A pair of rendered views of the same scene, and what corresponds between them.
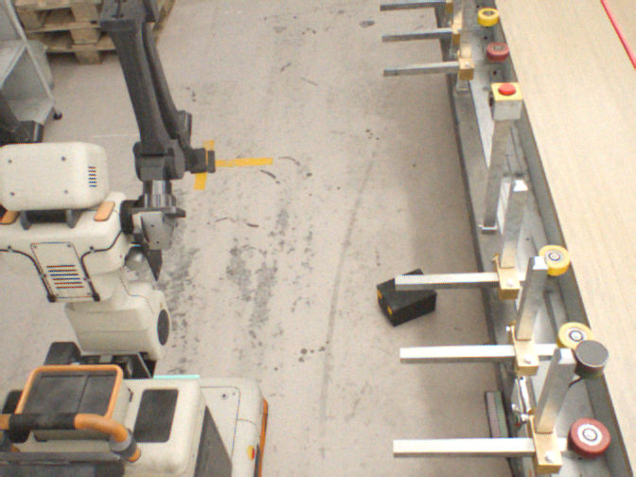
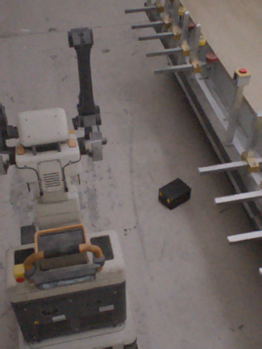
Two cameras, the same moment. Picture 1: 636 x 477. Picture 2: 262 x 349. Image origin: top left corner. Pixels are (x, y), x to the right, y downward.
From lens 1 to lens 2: 0.87 m
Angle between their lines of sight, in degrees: 13
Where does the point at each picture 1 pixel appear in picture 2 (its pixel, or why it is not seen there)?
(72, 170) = (61, 121)
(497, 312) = (245, 181)
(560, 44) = (241, 52)
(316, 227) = (111, 165)
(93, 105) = not seen: outside the picture
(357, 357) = (155, 228)
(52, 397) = (50, 245)
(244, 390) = not seen: hidden behind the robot
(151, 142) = (90, 106)
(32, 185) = (39, 131)
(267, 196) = not seen: hidden behind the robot
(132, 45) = (88, 56)
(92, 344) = (46, 223)
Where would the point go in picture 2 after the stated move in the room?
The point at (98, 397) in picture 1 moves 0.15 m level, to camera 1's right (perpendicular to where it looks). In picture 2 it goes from (76, 240) to (108, 232)
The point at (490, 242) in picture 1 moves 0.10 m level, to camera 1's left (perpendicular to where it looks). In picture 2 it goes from (232, 150) to (217, 154)
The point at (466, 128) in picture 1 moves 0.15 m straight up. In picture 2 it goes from (200, 97) to (202, 80)
